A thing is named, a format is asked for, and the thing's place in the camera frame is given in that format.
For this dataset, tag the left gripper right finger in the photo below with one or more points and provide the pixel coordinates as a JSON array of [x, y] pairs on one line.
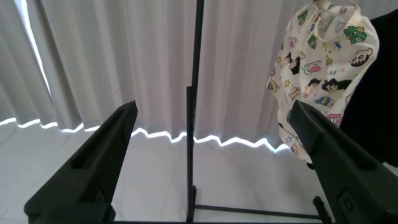
[[351, 174]]

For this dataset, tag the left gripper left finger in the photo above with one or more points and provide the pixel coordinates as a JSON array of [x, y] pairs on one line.
[[87, 177]]

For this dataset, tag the black garment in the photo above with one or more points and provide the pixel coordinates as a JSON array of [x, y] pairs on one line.
[[376, 109]]

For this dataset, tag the cream printed garment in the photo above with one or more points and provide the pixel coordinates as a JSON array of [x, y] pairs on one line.
[[320, 56]]

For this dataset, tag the pink clothes hanger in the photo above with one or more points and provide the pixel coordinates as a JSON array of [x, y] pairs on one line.
[[353, 3]]

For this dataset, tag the black clothes rack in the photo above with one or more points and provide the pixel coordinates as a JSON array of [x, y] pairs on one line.
[[190, 140]]

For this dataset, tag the white curtain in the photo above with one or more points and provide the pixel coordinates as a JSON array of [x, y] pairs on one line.
[[124, 56]]

